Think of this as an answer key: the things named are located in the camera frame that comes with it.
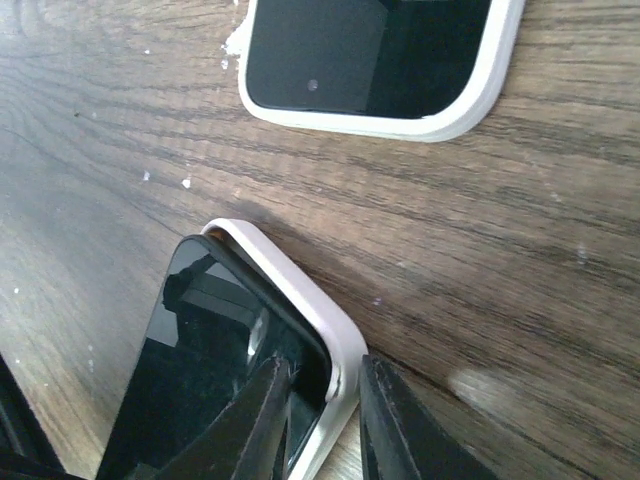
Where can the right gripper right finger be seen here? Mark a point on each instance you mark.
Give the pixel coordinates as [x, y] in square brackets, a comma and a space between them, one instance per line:
[399, 437]

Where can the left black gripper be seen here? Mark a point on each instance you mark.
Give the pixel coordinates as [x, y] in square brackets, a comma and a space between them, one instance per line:
[26, 452]

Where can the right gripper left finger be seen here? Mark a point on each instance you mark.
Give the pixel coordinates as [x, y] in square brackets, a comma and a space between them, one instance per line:
[250, 437]

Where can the beige phone case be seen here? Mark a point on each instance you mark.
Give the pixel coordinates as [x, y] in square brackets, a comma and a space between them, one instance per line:
[473, 104]
[344, 341]

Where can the black smartphone green edge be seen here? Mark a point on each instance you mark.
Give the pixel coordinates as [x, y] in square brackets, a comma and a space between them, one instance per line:
[394, 59]

